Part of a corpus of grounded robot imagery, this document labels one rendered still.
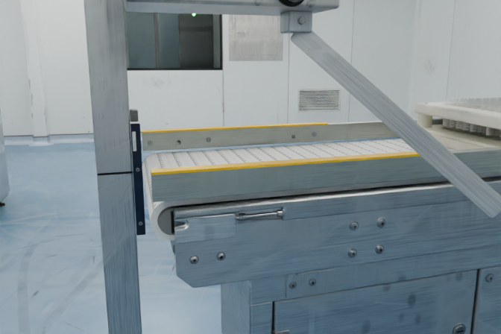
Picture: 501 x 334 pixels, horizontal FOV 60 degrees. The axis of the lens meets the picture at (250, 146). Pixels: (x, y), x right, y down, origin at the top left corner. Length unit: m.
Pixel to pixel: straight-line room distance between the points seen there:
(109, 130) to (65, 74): 4.85
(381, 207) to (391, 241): 0.06
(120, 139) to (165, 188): 0.29
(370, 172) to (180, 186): 0.24
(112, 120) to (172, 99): 4.74
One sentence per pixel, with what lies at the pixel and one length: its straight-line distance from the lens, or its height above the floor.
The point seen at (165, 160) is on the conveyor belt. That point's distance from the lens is 0.70.
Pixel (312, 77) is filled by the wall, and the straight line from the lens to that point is 5.77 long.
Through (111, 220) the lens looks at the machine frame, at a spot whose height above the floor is 0.74.
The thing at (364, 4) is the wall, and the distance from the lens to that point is 6.05.
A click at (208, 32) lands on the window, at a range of 5.50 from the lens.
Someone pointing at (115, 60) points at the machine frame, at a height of 1.01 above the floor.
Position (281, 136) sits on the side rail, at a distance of 0.80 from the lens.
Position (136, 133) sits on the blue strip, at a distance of 0.76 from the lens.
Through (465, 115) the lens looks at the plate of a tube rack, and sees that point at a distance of 0.81.
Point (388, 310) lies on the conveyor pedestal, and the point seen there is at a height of 0.64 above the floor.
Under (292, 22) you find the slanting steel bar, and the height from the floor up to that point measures 1.06.
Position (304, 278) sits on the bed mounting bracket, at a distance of 0.63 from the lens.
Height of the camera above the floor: 1.02
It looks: 12 degrees down
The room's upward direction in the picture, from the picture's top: straight up
